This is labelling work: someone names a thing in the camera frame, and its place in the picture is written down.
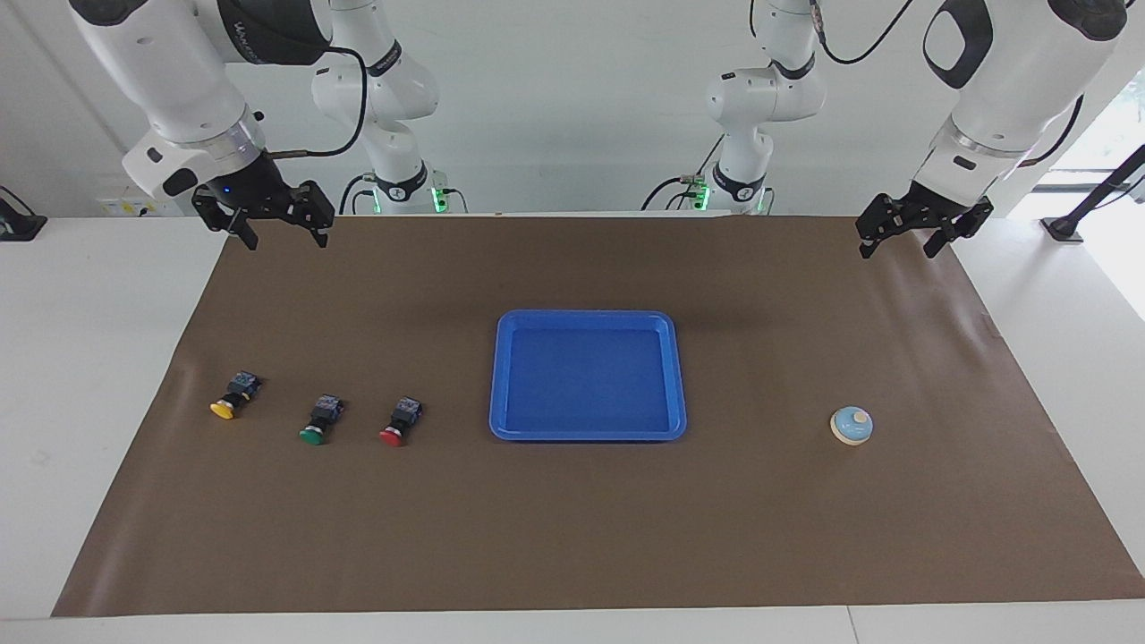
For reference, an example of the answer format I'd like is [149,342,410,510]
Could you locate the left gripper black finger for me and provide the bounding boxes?
[924,199,995,259]
[856,195,906,259]

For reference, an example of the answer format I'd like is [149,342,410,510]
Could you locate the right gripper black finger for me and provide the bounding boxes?
[192,190,260,251]
[286,182,335,249]

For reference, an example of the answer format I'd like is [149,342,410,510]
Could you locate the yellow push button switch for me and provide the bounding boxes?
[209,371,262,420]

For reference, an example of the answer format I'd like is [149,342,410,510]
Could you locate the green push button switch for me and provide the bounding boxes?
[299,394,345,446]

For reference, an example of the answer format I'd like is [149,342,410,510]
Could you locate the red push button switch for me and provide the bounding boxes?
[378,396,424,447]

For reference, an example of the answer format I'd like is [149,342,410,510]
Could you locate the light blue desk bell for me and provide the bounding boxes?
[830,406,875,447]

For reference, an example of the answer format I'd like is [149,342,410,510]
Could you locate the blue plastic tray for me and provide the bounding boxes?
[488,309,688,443]

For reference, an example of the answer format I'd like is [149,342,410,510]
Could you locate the black stand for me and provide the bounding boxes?
[1040,143,1145,244]
[0,186,47,242]

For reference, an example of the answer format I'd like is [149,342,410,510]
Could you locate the bright window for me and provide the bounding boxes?
[1029,72,1145,193]

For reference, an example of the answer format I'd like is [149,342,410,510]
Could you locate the brown table mat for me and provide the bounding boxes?
[51,215,1145,618]

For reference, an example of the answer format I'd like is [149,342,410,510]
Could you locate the black base cable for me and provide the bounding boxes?
[640,134,725,213]
[338,173,378,216]

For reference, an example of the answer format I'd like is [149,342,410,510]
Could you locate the white wall socket box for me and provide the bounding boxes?
[97,183,202,218]

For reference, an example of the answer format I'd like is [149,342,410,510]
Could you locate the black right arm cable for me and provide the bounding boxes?
[265,45,369,160]

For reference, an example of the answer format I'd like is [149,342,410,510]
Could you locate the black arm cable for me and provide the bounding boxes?
[810,0,1085,168]
[265,45,369,160]

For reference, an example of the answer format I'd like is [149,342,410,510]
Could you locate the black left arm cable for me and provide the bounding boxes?
[810,0,1085,168]

